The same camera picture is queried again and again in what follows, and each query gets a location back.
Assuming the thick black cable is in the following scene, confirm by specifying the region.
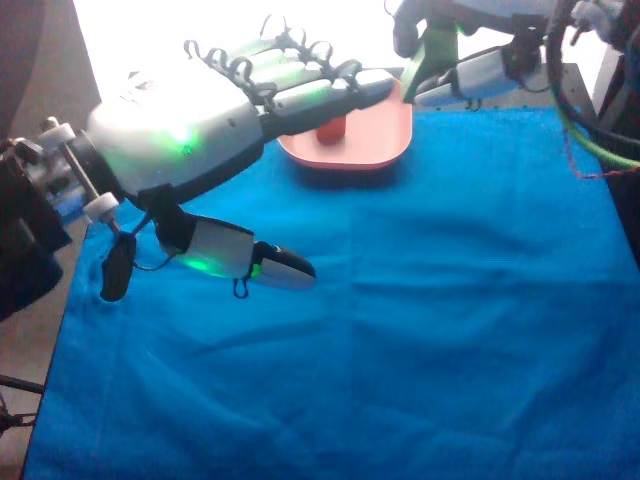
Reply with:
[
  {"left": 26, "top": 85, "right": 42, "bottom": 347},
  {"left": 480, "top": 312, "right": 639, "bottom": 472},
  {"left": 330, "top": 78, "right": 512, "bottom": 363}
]
[{"left": 545, "top": 0, "right": 640, "bottom": 147}]

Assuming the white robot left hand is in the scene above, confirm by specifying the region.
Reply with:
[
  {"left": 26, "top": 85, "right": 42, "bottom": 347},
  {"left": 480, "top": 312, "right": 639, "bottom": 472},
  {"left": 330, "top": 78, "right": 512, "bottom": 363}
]
[{"left": 84, "top": 13, "right": 397, "bottom": 301}]

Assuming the thin red cable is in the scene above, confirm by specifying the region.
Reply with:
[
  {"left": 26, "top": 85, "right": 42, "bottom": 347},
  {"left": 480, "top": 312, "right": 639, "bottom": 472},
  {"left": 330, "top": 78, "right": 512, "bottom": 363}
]
[{"left": 563, "top": 127, "right": 640, "bottom": 182}]

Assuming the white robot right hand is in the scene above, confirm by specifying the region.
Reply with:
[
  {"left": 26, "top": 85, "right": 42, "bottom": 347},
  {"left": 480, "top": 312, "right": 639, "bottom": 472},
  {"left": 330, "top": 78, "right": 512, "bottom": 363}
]
[{"left": 392, "top": 0, "right": 557, "bottom": 109}]

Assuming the green block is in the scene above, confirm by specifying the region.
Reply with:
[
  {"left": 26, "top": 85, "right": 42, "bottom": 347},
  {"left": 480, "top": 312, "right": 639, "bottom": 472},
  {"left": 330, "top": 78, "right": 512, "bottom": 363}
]
[{"left": 399, "top": 19, "right": 460, "bottom": 105}]

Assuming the red block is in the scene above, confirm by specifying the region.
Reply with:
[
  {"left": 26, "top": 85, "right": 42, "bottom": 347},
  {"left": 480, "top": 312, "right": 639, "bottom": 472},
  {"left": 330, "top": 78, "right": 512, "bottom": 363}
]
[{"left": 314, "top": 115, "right": 348, "bottom": 147}]

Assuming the pink square plate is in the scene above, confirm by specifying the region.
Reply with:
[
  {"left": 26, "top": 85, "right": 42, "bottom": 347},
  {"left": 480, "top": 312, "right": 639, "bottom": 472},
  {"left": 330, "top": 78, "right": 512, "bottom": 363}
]
[{"left": 277, "top": 79, "right": 414, "bottom": 174}]

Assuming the blue cloth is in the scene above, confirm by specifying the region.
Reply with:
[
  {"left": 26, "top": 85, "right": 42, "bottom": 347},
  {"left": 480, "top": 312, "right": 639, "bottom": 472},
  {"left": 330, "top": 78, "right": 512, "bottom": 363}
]
[{"left": 22, "top": 107, "right": 640, "bottom": 480}]

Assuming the green cable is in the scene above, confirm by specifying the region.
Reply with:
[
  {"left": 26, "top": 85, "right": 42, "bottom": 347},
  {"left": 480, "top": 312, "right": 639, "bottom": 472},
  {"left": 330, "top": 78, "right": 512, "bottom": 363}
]
[{"left": 553, "top": 97, "right": 640, "bottom": 170}]

